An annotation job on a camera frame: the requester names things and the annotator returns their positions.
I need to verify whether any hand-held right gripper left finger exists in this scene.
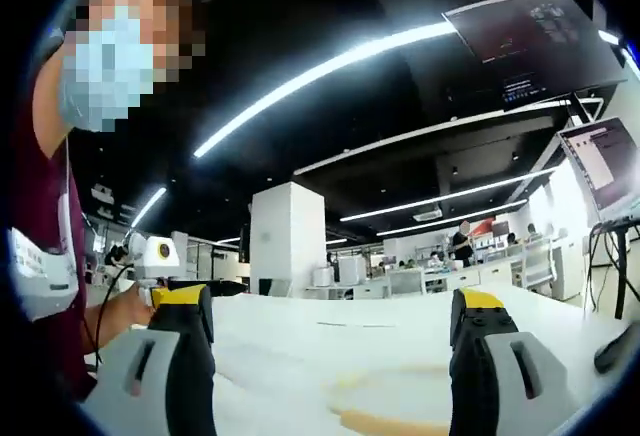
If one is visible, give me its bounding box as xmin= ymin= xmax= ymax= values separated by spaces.
xmin=79 ymin=283 xmax=217 ymax=436

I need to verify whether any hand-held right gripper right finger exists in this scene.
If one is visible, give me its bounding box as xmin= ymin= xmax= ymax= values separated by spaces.
xmin=447 ymin=286 xmax=584 ymax=436

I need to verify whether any white box appliance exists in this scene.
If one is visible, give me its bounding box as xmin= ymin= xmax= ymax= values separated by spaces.
xmin=337 ymin=254 xmax=372 ymax=288

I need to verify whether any person's left hand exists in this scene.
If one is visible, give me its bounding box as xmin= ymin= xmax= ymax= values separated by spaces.
xmin=83 ymin=283 xmax=158 ymax=353

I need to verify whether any short ceiling light strip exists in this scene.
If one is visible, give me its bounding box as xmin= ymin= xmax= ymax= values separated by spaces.
xmin=130 ymin=185 xmax=168 ymax=230

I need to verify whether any white square pillar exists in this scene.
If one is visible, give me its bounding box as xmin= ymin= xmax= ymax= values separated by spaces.
xmin=248 ymin=180 xmax=327 ymax=298

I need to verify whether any white chest device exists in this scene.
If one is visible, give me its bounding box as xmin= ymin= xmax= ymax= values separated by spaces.
xmin=6 ymin=225 xmax=81 ymax=322

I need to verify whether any black flat object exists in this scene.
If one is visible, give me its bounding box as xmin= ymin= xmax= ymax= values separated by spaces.
xmin=592 ymin=322 xmax=640 ymax=376

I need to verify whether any person in maroon shirt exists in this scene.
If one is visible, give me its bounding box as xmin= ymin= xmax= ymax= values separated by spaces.
xmin=9 ymin=68 xmax=96 ymax=402

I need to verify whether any long ceiling light strip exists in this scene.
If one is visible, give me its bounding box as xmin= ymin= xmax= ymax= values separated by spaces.
xmin=192 ymin=20 xmax=459 ymax=160

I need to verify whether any bright laptop screen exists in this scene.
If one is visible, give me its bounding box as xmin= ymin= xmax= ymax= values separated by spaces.
xmin=555 ymin=115 xmax=640 ymax=223

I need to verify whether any large dark monitor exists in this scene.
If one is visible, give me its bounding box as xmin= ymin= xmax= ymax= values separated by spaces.
xmin=441 ymin=0 xmax=629 ymax=113

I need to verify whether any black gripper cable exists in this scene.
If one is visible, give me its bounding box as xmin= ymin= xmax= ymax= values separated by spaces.
xmin=81 ymin=264 xmax=137 ymax=368

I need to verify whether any bundle of black cables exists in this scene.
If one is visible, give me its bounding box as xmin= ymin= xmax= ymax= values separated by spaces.
xmin=585 ymin=220 xmax=640 ymax=320

